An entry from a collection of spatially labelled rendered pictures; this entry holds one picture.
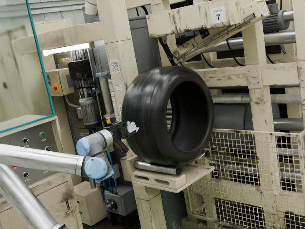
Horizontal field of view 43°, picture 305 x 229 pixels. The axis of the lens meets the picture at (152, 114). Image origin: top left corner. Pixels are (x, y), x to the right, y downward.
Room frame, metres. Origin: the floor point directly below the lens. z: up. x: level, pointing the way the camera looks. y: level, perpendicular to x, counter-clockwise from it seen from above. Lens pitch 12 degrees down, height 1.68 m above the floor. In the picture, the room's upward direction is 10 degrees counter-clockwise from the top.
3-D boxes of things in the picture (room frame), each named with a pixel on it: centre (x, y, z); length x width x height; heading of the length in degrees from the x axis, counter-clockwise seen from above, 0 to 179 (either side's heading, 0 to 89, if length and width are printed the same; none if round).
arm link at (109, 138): (1.83, 0.26, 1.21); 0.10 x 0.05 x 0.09; 45
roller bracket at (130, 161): (2.37, 0.06, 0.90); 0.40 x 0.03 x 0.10; 134
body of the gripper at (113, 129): (1.88, 0.20, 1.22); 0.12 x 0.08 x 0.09; 135
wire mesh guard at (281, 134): (2.31, -0.46, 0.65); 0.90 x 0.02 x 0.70; 44
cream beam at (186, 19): (2.36, -0.37, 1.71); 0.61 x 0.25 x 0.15; 44
